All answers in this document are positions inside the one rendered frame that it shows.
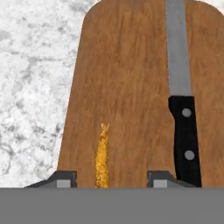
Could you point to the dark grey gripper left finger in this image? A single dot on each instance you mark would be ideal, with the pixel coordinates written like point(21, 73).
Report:
point(64, 178)

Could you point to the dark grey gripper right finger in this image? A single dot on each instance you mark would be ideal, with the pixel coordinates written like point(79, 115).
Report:
point(159, 178)

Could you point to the brown wooden cutting board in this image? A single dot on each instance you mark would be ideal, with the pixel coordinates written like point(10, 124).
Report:
point(131, 87)

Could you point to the golden fried shrimp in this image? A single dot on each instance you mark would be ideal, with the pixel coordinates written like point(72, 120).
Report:
point(102, 163)

